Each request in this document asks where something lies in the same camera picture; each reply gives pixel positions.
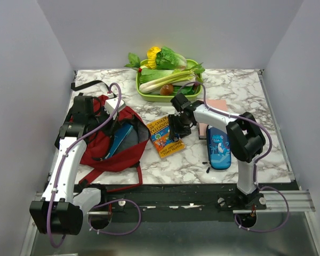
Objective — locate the green plastic tray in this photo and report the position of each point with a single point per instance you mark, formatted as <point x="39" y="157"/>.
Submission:
<point x="191" y="91"/>

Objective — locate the green leafy sprig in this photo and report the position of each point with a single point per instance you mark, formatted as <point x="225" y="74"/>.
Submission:
<point x="134" y="61"/>

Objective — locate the red student backpack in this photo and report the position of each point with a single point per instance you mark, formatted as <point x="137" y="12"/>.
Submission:
<point x="128" y="155"/>

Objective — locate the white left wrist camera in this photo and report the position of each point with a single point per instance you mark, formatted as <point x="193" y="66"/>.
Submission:
<point x="114" y="104"/>

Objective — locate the green toy lettuce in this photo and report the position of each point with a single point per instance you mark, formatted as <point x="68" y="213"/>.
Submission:
<point x="166" y="58"/>

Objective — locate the toy celery stalk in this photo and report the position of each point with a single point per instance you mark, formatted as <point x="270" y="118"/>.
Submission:
<point x="165" y="80"/>

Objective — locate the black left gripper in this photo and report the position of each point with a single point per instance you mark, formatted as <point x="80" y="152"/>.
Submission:
<point x="113" y="125"/>

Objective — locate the pink book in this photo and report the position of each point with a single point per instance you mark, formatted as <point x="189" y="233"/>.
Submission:
<point x="217" y="104"/>

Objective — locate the orange treehouse children's book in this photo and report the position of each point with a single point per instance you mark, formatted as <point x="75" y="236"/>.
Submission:
<point x="160" y="137"/>

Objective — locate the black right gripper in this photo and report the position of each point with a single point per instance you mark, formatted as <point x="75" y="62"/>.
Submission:
<point x="174" y="128"/>

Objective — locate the yellow toy flower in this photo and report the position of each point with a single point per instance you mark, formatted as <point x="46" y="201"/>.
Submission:
<point x="152" y="55"/>

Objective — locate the brown toy mushroom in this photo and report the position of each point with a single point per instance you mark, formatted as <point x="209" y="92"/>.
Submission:
<point x="166" y="90"/>

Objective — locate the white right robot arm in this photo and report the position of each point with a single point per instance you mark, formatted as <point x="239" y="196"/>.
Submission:
<point x="246" y="140"/>

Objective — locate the teal notebook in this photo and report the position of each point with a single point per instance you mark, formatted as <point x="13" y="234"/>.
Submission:
<point x="119" y="137"/>

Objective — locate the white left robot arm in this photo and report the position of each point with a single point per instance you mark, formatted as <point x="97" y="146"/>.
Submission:
<point x="59" y="211"/>

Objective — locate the aluminium frame rail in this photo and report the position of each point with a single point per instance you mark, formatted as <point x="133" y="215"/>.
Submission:
<point x="267" y="201"/>

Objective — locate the blue dinosaur pencil case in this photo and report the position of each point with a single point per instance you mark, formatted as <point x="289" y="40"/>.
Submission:
<point x="218" y="148"/>

